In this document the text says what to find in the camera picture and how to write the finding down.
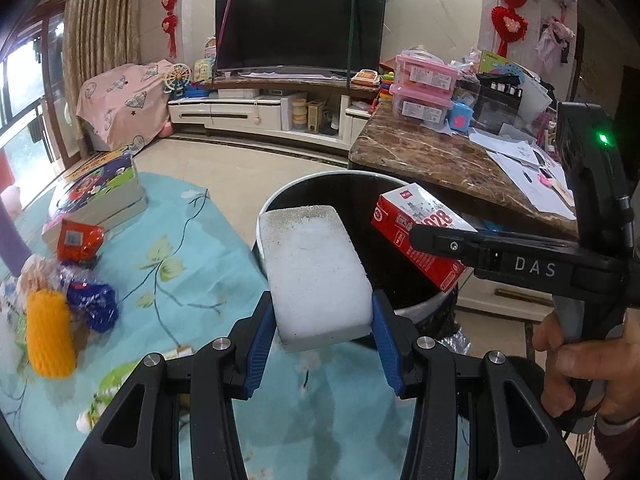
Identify window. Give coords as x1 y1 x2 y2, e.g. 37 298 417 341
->
0 10 67 192

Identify blue floral tablecloth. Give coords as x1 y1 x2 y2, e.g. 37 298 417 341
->
0 172 471 480

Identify purple bottle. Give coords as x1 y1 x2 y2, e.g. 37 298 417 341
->
0 200 32 272

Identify black television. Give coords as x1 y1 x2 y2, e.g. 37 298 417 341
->
213 0 389 79

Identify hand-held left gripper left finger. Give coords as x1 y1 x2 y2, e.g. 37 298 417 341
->
65 291 278 480

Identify colourful toy house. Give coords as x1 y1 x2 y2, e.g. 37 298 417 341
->
192 57 217 87

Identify white television stand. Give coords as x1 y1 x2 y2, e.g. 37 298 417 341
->
167 75 382 147

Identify yellow foam fruit net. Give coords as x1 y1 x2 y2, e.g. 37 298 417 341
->
25 289 77 379

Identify red heart hanging decoration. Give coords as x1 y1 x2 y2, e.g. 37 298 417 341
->
489 0 530 59

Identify beige curtain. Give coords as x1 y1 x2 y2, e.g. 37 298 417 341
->
62 0 136 162

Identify blue plastic wrapper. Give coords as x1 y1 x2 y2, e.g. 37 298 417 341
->
62 279 120 334

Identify ferris wheel toy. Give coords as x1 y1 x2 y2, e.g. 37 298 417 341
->
163 62 194 99

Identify orange snack packet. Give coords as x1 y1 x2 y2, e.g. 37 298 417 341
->
55 218 106 264

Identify red cardboard box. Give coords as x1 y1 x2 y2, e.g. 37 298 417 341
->
370 184 474 295

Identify small blue box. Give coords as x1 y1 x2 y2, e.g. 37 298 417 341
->
448 101 474 131

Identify pink storage box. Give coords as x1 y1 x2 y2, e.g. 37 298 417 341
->
389 85 454 127
394 52 462 97

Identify white paper sheets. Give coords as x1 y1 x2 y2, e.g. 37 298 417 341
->
469 127 577 221

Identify brown marble table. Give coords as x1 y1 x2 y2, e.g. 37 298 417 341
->
348 104 582 239

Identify black trash can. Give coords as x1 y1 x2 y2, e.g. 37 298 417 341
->
252 170 474 362

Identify rainbow stacking toy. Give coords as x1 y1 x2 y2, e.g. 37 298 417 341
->
376 73 397 107

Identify black desk organiser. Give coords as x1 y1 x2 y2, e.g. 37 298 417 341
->
472 73 524 134

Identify stack of colourful books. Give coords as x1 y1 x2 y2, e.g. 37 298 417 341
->
42 152 149 252

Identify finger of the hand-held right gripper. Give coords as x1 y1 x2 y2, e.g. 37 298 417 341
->
408 223 576 293

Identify pink printed blanket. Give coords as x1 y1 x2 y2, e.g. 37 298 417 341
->
75 58 174 154

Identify red hanging knot decoration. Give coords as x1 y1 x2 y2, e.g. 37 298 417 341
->
160 0 180 59

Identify white foam block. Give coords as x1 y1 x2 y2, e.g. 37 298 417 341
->
257 203 375 354

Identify person's right hand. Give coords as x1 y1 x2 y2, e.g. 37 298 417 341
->
532 309 640 423

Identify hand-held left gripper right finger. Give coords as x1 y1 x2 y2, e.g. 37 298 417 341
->
370 290 586 480

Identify person's right forearm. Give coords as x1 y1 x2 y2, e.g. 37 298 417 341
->
592 412 640 480

